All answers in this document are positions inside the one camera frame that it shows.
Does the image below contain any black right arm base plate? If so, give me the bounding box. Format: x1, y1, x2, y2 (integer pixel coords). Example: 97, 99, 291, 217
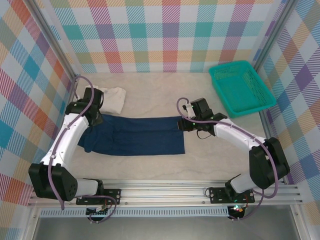
208, 186, 256, 205

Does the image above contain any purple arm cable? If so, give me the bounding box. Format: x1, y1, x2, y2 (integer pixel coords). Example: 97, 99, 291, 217
176, 97, 279, 221
48, 75, 118, 224

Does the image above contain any teal plastic mesh basket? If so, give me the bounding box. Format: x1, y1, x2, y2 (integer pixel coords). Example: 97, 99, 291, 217
208, 60, 277, 120

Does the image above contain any aluminium frame post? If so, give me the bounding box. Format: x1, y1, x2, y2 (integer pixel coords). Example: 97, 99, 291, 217
248, 0, 300, 76
24, 0, 81, 82

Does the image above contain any white folded t-shirt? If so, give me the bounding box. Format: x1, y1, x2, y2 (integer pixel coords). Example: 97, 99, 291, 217
96, 86, 127, 114

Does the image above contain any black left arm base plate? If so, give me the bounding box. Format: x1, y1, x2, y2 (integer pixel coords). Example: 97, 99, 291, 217
75, 188, 122, 206

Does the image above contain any white slotted cable duct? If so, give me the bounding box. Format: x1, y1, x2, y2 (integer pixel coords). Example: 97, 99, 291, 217
39, 207, 230, 218

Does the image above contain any aluminium mounting rail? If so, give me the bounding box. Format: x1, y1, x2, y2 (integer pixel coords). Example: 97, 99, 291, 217
27, 178, 303, 207

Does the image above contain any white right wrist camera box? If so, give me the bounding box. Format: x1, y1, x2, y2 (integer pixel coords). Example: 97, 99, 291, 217
182, 103, 197, 120

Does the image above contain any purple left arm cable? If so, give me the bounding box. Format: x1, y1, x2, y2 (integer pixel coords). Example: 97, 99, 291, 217
48, 75, 118, 224

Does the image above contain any aluminium table edge rail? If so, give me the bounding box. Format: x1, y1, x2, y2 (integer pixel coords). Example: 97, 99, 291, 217
249, 72, 287, 185
42, 74, 80, 188

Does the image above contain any small electronics board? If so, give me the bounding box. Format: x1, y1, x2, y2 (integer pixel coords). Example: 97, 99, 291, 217
228, 204, 247, 215
86, 206, 111, 217

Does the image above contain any grey metal panel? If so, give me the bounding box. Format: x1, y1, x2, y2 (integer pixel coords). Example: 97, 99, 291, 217
32, 216, 301, 240

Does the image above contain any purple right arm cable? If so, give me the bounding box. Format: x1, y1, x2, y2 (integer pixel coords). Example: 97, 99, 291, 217
176, 97, 279, 221

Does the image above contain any navy blue t-shirt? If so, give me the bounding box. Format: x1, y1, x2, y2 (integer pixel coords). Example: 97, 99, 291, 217
77, 114, 186, 156

